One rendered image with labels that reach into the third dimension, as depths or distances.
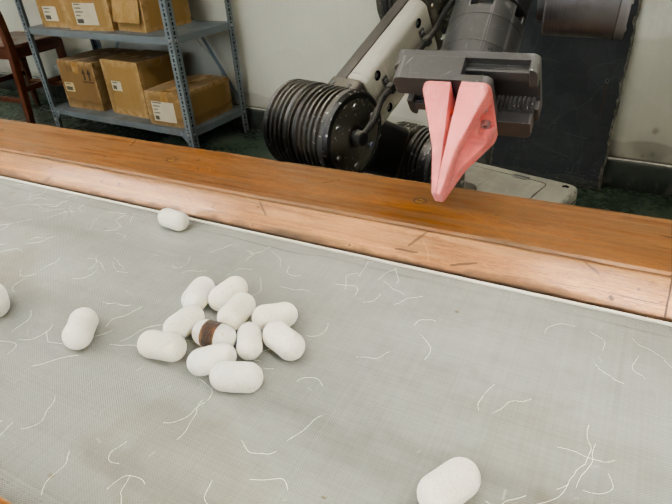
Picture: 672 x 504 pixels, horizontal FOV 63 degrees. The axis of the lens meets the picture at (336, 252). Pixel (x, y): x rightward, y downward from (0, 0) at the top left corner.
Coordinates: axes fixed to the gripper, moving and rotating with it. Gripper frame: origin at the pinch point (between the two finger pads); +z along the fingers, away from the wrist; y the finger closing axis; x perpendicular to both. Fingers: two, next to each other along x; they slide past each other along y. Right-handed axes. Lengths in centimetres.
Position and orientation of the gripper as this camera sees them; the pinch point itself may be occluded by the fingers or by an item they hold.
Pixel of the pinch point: (440, 187)
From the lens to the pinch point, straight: 40.3
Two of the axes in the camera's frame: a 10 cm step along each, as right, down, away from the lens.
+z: -3.0, 9.2, -2.5
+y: 8.9, 1.8, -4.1
